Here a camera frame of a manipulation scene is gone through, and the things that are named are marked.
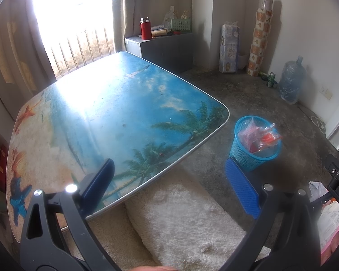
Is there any metal window railing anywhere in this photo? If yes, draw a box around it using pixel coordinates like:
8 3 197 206
49 25 115 77

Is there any green storage basket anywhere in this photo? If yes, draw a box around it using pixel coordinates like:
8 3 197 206
170 18 192 32

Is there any beige window curtain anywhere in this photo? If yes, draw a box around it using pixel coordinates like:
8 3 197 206
112 0 144 52
0 0 57 92

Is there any white cable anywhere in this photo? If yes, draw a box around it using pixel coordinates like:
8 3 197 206
311 115 327 133

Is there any blue mesh basket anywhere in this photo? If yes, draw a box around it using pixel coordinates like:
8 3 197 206
229 116 282 172

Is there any clear red-printed plastic bag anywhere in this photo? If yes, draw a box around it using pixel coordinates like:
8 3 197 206
239 118 262 153
254 123 283 152

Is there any white fluffy blanket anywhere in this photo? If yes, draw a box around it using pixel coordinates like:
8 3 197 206
71 181 272 271

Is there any grey cabinet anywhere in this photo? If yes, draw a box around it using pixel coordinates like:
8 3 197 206
124 32 195 74

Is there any small translucent bag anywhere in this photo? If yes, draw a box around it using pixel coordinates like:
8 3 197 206
164 6 177 28

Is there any red thermos flask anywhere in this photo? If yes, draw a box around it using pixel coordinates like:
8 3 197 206
140 17 153 41

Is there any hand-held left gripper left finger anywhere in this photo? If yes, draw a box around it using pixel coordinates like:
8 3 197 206
19 158 122 271

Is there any patterned rolled mat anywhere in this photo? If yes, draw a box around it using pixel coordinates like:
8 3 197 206
246 0 274 77

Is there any white printed plastic bag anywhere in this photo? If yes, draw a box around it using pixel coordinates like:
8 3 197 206
308 181 339 263

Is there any tissue paper pack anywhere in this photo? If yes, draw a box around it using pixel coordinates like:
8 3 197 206
219 22 241 73

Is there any large water jug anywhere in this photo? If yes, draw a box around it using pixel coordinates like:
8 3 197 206
278 56 306 105

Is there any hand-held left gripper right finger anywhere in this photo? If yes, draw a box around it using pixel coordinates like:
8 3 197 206
220 157 321 271

